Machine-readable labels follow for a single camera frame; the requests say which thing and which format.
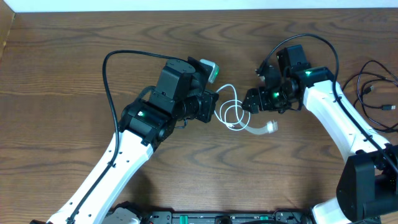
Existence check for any white USB cable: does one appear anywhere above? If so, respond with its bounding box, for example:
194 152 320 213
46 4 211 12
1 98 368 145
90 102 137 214
213 83 279 136

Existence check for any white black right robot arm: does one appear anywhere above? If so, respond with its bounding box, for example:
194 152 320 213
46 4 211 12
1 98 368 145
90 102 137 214
242 45 397 223

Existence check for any thin black USB cable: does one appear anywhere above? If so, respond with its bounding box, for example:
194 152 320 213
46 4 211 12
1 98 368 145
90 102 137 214
356 60 398 131

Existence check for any black right camera cable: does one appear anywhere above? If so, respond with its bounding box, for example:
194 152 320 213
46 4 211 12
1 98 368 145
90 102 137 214
259 33 398 175

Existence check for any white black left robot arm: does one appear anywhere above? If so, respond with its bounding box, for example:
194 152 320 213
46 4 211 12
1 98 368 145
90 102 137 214
48 57 219 223

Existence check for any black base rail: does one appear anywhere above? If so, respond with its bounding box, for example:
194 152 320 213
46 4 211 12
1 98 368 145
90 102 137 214
141 209 314 224

